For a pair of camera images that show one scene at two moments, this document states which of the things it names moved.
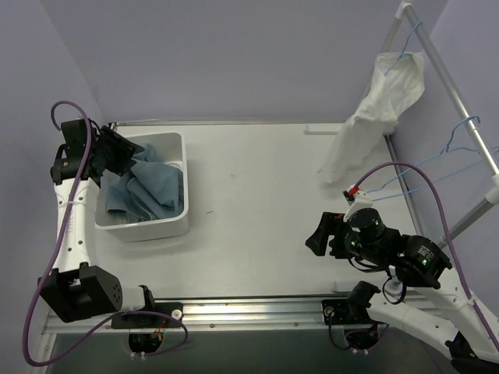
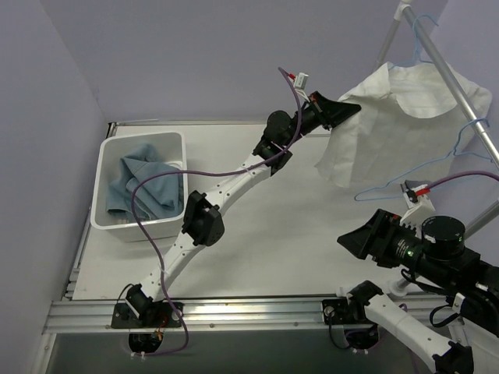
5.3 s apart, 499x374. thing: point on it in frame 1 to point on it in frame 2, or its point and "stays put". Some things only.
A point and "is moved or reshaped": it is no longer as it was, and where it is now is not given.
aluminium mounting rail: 234,316 stays put
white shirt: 398,83 is moved or reshaped
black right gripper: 336,239 to 379,237
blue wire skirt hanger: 444,151 to 454,151
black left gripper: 118,149 to 320,111
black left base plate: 148,320 stays put
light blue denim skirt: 150,189 stays put
